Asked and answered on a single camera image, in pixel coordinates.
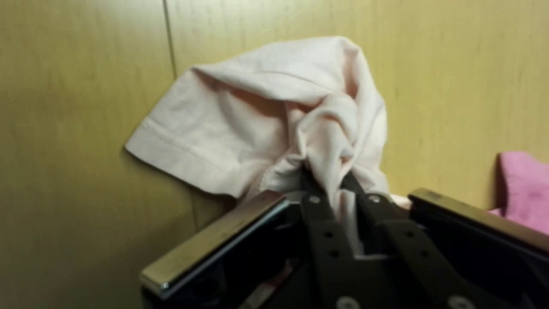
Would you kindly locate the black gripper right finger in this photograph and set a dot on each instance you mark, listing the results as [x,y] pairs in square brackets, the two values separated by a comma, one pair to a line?
[428,281]

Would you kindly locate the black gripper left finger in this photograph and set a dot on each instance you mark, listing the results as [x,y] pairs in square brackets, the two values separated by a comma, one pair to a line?
[337,272]

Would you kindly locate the peach t-shirt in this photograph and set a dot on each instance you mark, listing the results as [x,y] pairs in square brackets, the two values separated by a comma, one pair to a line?
[256,121]

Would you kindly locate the pink cloth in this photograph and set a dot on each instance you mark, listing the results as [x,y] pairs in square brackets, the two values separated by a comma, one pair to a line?
[522,190]

